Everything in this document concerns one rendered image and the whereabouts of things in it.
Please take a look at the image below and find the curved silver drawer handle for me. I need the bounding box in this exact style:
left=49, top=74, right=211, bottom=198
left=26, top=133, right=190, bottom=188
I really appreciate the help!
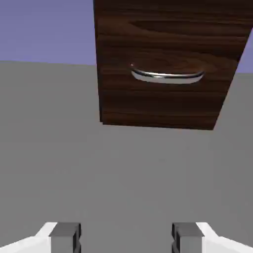
left=129, top=62, right=206, bottom=85

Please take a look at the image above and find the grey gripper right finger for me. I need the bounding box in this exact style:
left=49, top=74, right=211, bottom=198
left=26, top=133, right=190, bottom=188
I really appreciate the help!
left=171, top=221, right=253, bottom=253

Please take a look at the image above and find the dark wood drawer front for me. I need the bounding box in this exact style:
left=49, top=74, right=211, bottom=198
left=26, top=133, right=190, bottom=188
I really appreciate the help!
left=95, top=34, right=250, bottom=131

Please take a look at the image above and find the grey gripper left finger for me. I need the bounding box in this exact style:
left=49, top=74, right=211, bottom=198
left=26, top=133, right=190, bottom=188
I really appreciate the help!
left=0, top=221, right=82, bottom=253

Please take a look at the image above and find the dark wood cabinet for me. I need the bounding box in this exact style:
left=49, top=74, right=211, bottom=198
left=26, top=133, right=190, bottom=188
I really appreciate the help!
left=92, top=0, right=253, bottom=131

